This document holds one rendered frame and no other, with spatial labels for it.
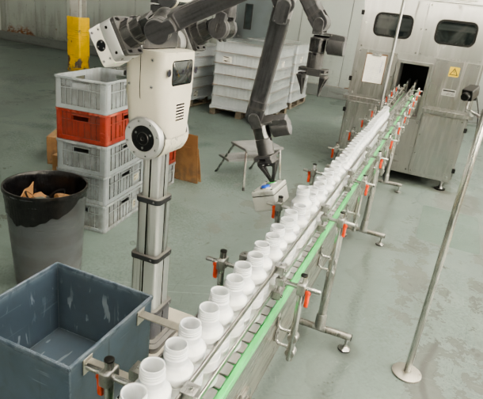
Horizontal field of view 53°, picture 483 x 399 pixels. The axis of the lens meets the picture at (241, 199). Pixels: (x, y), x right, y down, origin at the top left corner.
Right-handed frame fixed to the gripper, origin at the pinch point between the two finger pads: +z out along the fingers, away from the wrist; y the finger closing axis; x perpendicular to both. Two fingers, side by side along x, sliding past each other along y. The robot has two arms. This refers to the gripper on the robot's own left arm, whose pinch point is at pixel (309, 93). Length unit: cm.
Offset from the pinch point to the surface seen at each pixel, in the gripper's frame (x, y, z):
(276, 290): 81, -19, 35
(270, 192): 35.4, -0.7, 28.4
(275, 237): 75, -15, 24
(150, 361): 127, -13, 23
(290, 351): 81, -25, 50
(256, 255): 86, -15, 24
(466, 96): -46, -55, -3
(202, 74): -590, 337, 90
